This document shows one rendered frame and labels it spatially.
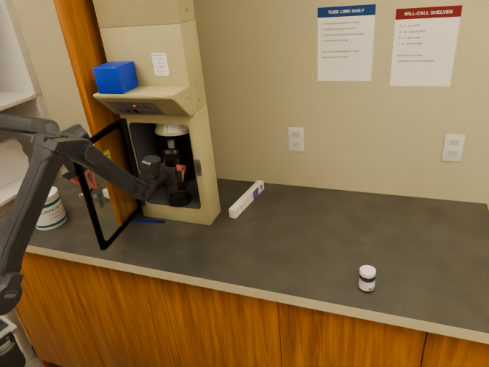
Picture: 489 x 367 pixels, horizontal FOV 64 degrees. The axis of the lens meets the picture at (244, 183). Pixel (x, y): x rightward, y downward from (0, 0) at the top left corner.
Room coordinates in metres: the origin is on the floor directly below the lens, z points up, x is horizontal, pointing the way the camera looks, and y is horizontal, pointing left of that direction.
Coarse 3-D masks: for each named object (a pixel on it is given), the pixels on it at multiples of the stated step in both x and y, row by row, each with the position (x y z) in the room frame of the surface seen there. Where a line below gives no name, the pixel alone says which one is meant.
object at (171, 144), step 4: (168, 140) 1.45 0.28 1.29; (172, 140) 1.45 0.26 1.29; (168, 144) 1.45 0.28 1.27; (172, 144) 1.44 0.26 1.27; (176, 144) 1.48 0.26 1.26; (164, 148) 1.45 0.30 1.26; (168, 148) 1.44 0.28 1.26; (172, 148) 1.44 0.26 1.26; (176, 148) 1.44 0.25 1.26; (180, 148) 1.44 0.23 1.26; (164, 152) 1.42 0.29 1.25; (168, 152) 1.41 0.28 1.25; (172, 152) 1.41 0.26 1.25; (176, 152) 1.41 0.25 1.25
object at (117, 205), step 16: (96, 144) 1.29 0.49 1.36; (112, 144) 1.37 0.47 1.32; (112, 160) 1.35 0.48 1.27; (96, 176) 1.25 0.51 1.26; (96, 192) 1.22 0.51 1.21; (112, 192) 1.30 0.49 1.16; (96, 208) 1.20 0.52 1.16; (112, 208) 1.28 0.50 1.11; (128, 208) 1.37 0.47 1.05; (112, 224) 1.26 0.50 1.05
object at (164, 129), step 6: (156, 126) 1.47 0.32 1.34; (162, 126) 1.44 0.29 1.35; (168, 126) 1.43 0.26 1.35; (174, 126) 1.43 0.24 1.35; (180, 126) 1.43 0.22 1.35; (186, 126) 1.44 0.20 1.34; (156, 132) 1.46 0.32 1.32; (162, 132) 1.43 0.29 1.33; (168, 132) 1.42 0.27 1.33; (174, 132) 1.42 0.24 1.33; (180, 132) 1.42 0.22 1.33; (186, 132) 1.43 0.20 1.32
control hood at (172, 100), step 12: (96, 96) 1.37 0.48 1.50; (108, 96) 1.35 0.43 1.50; (120, 96) 1.33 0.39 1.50; (132, 96) 1.31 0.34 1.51; (144, 96) 1.29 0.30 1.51; (156, 96) 1.27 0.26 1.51; (168, 96) 1.26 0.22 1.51; (180, 96) 1.29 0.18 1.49; (108, 108) 1.43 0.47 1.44; (168, 108) 1.32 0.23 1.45; (180, 108) 1.30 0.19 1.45; (192, 108) 1.35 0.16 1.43
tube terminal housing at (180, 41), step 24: (168, 24) 1.38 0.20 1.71; (192, 24) 1.43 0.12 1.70; (120, 48) 1.45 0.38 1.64; (144, 48) 1.42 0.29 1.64; (168, 48) 1.38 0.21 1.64; (192, 48) 1.41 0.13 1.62; (144, 72) 1.42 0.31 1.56; (192, 72) 1.39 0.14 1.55; (192, 96) 1.37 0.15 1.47; (144, 120) 1.44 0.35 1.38; (168, 120) 1.40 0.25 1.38; (192, 120) 1.36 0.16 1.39; (192, 144) 1.37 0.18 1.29; (216, 192) 1.44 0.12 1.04; (168, 216) 1.43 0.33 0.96; (192, 216) 1.39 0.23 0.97; (216, 216) 1.41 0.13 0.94
